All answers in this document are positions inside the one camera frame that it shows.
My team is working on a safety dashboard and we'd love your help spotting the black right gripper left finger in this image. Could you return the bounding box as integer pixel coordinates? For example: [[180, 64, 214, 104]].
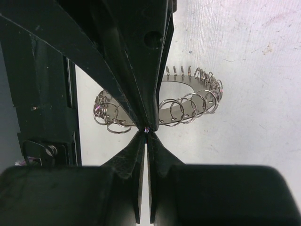
[[0, 131, 145, 226]]

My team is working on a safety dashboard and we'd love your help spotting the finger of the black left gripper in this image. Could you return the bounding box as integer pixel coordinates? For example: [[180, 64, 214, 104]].
[[105, 0, 175, 130], [0, 0, 146, 129]]

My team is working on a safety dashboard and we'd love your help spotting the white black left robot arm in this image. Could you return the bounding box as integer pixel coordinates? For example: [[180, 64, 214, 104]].
[[0, 0, 177, 166]]

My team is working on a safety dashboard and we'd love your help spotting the metal key ring disc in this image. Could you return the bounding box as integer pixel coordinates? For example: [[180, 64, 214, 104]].
[[93, 67, 223, 134]]

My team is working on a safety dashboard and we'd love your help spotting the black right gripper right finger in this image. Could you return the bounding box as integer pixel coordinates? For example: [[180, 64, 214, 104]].
[[147, 132, 301, 226]]

